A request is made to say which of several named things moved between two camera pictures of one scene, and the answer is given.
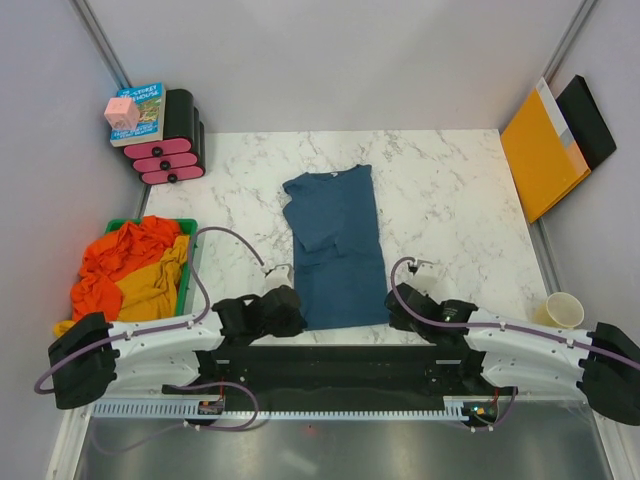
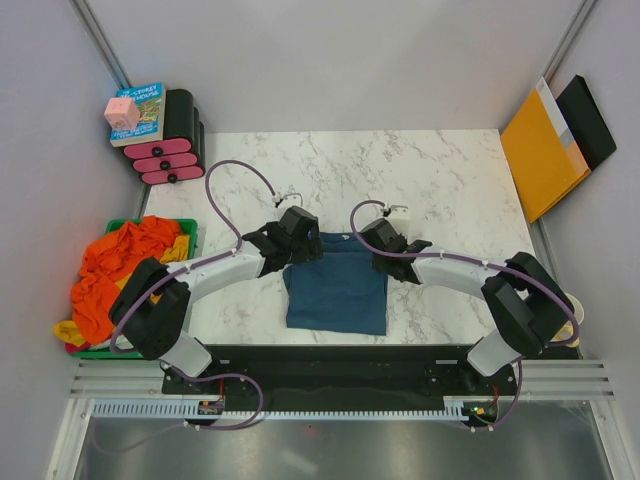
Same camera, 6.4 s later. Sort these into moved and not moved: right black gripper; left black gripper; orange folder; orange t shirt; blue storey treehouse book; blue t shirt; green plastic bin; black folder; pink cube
Moved: blue t shirt; right black gripper; left black gripper
Not moved: orange folder; orange t shirt; blue storey treehouse book; green plastic bin; black folder; pink cube
